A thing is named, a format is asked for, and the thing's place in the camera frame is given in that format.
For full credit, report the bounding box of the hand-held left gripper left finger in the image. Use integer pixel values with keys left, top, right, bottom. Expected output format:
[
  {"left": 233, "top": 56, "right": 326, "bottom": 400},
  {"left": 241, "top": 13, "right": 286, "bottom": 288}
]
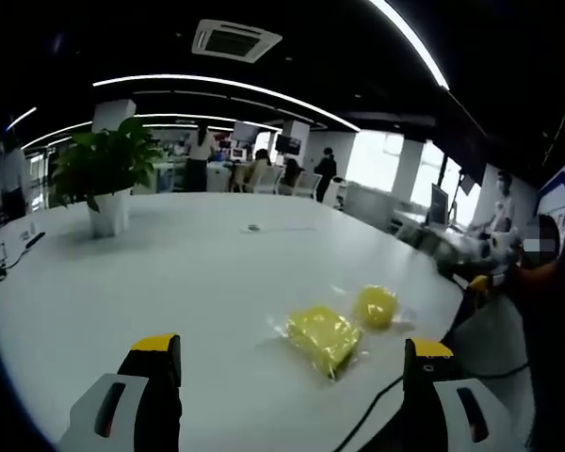
[{"left": 57, "top": 332, "right": 184, "bottom": 452}]

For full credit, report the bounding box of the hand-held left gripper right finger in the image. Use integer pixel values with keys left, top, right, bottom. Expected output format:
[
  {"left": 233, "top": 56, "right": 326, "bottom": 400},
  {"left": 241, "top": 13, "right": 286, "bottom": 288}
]
[{"left": 401, "top": 336, "right": 515, "bottom": 452}]

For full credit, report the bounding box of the round yellow silicone block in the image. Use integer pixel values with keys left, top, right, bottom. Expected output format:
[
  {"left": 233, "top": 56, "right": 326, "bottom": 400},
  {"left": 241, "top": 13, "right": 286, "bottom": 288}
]
[{"left": 352, "top": 283, "right": 401, "bottom": 331}]

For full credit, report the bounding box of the square yellow silicone block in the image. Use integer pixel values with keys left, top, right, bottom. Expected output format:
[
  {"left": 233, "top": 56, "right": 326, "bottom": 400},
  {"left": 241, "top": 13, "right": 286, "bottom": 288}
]
[{"left": 283, "top": 304, "right": 364, "bottom": 380}]

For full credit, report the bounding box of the dark desk monitor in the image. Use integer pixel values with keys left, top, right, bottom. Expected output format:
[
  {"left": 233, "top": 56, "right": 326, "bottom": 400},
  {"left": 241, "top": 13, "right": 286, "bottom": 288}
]
[{"left": 428, "top": 183, "right": 450, "bottom": 226}]

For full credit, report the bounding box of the person's dark clothing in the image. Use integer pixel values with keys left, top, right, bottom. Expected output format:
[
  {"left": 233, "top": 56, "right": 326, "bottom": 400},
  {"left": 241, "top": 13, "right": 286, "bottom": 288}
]
[{"left": 510, "top": 256, "right": 565, "bottom": 452}]

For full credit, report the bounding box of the white plant pot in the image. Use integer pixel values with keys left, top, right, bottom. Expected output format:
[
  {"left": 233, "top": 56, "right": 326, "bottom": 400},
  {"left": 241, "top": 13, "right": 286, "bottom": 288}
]
[{"left": 86, "top": 186, "right": 134, "bottom": 239}]

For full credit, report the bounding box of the white office chair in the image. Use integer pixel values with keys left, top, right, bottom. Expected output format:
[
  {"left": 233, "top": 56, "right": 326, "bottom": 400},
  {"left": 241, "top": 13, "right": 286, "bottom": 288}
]
[
  {"left": 294, "top": 170, "right": 323, "bottom": 202},
  {"left": 254, "top": 166, "right": 284, "bottom": 195}
]

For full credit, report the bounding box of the long ceiling light strip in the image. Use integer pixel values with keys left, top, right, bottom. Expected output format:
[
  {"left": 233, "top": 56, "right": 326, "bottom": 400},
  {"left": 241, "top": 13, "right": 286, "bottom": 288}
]
[{"left": 367, "top": 0, "right": 451, "bottom": 91}]

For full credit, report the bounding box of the hanging monitor screen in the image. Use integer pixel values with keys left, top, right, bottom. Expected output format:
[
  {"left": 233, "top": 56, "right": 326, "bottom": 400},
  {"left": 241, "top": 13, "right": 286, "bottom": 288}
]
[
  {"left": 230, "top": 121, "right": 261, "bottom": 144},
  {"left": 275, "top": 135, "right": 303, "bottom": 154}
]

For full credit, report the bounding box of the green potted plant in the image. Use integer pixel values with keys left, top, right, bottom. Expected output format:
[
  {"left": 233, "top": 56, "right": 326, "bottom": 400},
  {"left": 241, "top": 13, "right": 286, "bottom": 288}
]
[{"left": 50, "top": 116, "right": 165, "bottom": 214}]

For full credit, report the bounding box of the curved ceiling light strip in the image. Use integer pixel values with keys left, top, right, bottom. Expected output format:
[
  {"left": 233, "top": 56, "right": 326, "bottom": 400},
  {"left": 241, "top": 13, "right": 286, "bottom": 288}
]
[{"left": 91, "top": 73, "right": 362, "bottom": 133}]

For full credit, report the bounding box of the ceiling air conditioner vent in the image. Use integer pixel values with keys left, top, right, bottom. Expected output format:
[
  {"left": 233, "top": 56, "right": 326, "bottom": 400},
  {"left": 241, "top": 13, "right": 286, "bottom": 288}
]
[{"left": 191, "top": 18, "right": 283, "bottom": 65}]

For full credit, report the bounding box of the black cable with plug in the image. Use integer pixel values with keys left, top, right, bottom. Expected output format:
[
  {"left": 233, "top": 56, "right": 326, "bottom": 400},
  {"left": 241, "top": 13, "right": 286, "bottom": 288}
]
[{"left": 0, "top": 231, "right": 47, "bottom": 283}]

